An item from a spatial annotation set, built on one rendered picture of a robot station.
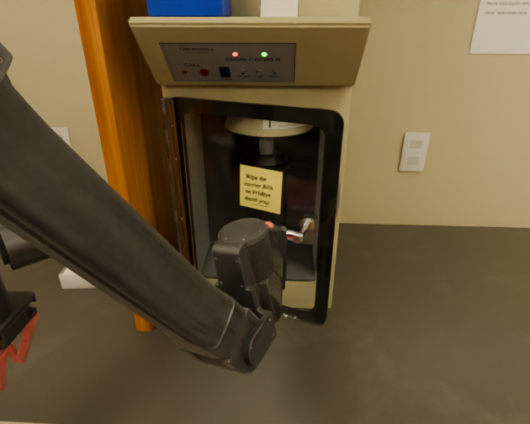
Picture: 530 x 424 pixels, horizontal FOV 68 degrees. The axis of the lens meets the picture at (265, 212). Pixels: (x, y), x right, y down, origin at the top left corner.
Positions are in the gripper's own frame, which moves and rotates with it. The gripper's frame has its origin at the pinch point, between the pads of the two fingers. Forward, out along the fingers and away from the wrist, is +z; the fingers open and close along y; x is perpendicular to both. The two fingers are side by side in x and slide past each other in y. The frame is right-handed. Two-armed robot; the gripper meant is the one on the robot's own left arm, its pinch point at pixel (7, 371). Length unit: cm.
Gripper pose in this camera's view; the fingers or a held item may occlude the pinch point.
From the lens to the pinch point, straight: 65.1
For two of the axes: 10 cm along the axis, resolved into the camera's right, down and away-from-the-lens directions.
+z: 0.0, 9.0, 4.5
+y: 0.6, -4.5, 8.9
